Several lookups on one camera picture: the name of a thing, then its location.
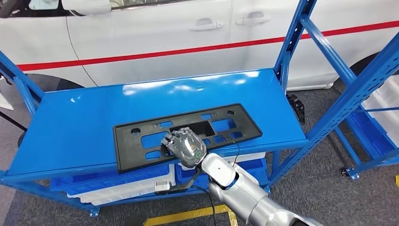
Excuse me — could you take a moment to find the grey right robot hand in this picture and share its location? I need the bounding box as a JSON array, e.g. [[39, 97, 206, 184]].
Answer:
[[161, 127, 207, 169]]

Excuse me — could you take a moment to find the black plastic plate frame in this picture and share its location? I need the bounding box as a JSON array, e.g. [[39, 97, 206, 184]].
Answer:
[[112, 103, 263, 174]]

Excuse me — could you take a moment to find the blue metal shelf rack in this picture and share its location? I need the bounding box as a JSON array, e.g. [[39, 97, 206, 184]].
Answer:
[[0, 0, 399, 218]]

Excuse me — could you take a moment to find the black ribbed plastic part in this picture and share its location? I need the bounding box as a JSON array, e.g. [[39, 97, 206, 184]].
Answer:
[[286, 93, 306, 126]]

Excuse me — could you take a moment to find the blue wheeled shelf rack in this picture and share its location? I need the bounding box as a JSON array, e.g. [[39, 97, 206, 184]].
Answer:
[[333, 106, 399, 182]]

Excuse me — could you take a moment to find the white plastic crate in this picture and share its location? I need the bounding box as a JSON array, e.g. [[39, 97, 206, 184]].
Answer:
[[67, 163, 177, 207], [181, 152, 266, 171], [361, 74, 399, 148]]

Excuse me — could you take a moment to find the white car with red stripe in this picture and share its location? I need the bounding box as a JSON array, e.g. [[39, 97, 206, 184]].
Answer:
[[0, 0, 399, 91]]

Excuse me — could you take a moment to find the black round-base stand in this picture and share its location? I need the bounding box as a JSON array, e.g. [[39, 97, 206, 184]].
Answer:
[[0, 111, 29, 148]]

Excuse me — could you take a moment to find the pale wrist camera on bracket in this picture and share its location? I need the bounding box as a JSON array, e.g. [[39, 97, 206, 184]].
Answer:
[[155, 168, 200, 196]]

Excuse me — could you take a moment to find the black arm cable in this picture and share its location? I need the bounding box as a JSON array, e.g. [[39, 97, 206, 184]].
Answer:
[[191, 186, 218, 226]]

